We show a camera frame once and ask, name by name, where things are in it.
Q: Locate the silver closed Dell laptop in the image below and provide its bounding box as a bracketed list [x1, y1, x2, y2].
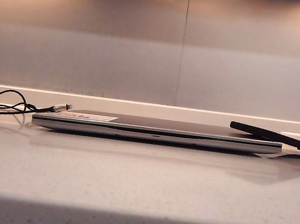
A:
[30, 101, 285, 160]

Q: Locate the white paper sheet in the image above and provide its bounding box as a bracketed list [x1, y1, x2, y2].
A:
[54, 108, 119, 124]

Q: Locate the black smartphone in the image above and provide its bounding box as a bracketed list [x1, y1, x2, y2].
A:
[227, 120, 300, 154]

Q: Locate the black charging cable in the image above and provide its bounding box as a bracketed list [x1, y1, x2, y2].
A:
[0, 90, 74, 126]

